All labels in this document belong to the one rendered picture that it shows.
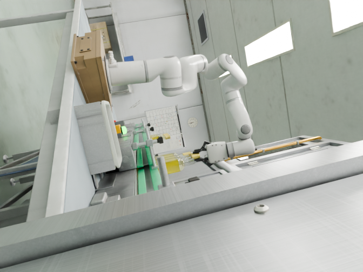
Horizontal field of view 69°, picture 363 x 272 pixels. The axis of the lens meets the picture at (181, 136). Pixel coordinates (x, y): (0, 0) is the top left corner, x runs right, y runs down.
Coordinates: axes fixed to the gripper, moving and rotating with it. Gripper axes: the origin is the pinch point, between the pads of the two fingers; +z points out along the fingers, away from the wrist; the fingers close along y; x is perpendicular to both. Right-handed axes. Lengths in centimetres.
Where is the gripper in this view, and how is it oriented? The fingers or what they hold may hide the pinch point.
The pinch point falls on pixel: (197, 155)
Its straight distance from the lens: 135.4
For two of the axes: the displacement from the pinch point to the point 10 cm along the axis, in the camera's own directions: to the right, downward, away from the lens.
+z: -9.8, 1.8, 1.1
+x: -0.9, 1.6, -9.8
